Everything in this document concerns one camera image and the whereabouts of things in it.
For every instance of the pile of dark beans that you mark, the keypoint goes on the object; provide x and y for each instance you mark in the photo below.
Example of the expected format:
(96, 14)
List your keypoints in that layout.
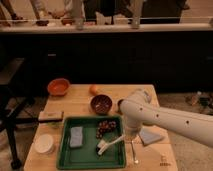
(105, 127)

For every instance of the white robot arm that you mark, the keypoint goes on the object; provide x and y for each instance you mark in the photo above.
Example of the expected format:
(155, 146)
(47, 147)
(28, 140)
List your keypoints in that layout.
(137, 110)

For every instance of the white brush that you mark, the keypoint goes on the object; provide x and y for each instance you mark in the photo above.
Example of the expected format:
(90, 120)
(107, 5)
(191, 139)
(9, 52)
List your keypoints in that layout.
(104, 145)

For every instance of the orange bowl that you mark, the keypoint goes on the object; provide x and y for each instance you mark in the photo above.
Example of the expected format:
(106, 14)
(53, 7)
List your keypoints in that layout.
(58, 87)

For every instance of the dark brown bowl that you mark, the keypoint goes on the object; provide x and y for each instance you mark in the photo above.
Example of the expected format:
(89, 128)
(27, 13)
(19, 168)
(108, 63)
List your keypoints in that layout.
(101, 104)

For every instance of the metal spoon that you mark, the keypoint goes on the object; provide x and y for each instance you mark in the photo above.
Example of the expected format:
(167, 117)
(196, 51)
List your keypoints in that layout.
(136, 161)

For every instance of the grey folded cloth in tray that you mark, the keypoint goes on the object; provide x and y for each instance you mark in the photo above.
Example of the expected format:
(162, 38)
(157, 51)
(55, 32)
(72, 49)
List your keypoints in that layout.
(76, 137)

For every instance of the green plastic tray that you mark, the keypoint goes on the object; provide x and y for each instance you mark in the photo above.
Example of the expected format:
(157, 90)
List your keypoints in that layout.
(86, 156)

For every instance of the grey cloth on table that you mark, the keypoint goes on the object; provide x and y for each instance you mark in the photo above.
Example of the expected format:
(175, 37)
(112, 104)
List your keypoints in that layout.
(147, 137)

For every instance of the orange fruit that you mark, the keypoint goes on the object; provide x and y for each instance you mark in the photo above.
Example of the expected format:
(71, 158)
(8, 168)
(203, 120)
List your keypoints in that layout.
(93, 89)

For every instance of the wooden block brush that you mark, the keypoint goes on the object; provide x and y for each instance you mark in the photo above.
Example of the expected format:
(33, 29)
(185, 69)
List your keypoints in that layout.
(45, 116)

